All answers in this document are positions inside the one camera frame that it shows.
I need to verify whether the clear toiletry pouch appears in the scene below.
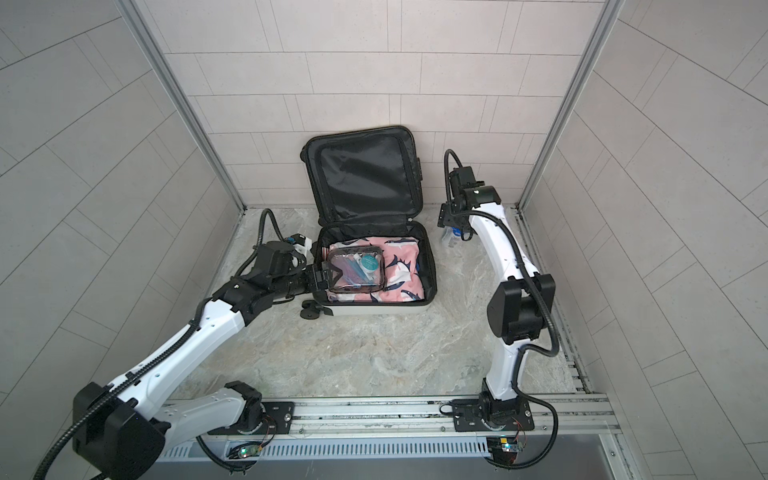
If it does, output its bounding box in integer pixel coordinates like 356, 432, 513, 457
326, 245, 386, 294

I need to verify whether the aluminium mounting rail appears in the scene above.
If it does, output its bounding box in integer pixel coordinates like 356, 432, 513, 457
136, 388, 621, 446

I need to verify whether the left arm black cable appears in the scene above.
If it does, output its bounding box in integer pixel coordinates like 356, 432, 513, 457
32, 208, 289, 480

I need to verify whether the black suitcase wheel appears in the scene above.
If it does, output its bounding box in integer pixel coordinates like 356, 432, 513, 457
300, 300, 334, 320

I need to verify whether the green circuit board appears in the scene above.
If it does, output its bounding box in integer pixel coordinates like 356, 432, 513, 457
486, 436, 524, 466
227, 442, 263, 460

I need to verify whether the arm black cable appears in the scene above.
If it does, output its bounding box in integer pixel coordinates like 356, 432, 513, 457
442, 148, 560, 470
32, 208, 289, 480

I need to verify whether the right green circuit board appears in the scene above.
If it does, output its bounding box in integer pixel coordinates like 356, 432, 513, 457
486, 436, 524, 466

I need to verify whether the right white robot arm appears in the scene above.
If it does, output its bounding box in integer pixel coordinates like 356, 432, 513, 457
438, 166, 560, 431

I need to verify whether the pink shark print garment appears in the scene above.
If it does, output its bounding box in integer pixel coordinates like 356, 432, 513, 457
324, 236, 425, 303

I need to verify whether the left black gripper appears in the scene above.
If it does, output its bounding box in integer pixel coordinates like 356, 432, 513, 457
268, 261, 345, 301

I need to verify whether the left green circuit board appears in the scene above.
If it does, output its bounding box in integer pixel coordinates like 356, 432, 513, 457
227, 442, 263, 460

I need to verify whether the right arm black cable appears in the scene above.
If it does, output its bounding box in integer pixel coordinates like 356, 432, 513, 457
442, 148, 560, 470

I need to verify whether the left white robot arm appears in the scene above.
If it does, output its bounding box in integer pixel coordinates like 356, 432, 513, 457
68, 234, 314, 479

